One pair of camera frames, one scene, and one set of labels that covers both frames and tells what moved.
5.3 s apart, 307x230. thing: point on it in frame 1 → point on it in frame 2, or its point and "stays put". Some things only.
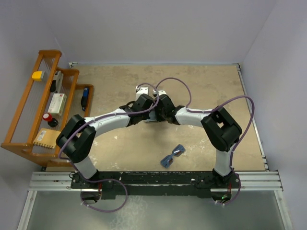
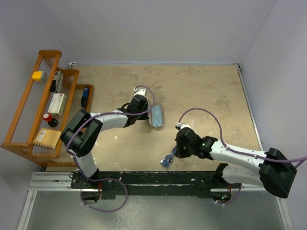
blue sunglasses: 167,160 stays put
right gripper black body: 159,115 → 183,151
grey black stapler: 56,85 stays put
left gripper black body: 144,116 stays put
